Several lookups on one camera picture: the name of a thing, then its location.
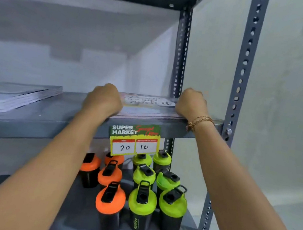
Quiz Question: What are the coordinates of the person's left forearm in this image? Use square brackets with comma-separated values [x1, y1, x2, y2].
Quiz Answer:
[0, 94, 117, 230]

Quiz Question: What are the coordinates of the stack of printed cover books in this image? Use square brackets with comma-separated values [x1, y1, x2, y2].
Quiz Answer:
[108, 89, 193, 129]

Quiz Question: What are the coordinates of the gold chain bracelet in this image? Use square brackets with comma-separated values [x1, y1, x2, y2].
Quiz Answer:
[185, 113, 216, 135]

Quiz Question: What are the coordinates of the group of green lid shakers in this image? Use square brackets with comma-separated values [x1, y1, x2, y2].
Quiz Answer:
[122, 146, 195, 230]

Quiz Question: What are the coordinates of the person's right hand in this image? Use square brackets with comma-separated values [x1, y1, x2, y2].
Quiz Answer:
[173, 86, 214, 125]

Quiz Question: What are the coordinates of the orange lid black shaker bottle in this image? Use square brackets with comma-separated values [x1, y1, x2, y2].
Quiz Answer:
[96, 158, 125, 192]
[104, 152, 126, 169]
[91, 179, 129, 230]
[77, 151, 103, 190]

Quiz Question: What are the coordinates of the person's left hand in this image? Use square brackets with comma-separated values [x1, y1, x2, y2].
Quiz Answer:
[81, 80, 126, 121]

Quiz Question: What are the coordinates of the grey metal shelf rack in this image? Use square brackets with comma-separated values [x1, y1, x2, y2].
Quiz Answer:
[0, 0, 270, 230]

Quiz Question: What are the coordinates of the green yellow price sign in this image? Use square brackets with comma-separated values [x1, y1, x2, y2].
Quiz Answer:
[106, 119, 163, 162]

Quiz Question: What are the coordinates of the person's right forearm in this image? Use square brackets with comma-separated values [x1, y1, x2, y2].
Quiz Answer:
[177, 117, 303, 230]

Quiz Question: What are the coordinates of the stack of grey books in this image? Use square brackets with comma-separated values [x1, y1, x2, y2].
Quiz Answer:
[0, 78, 64, 124]

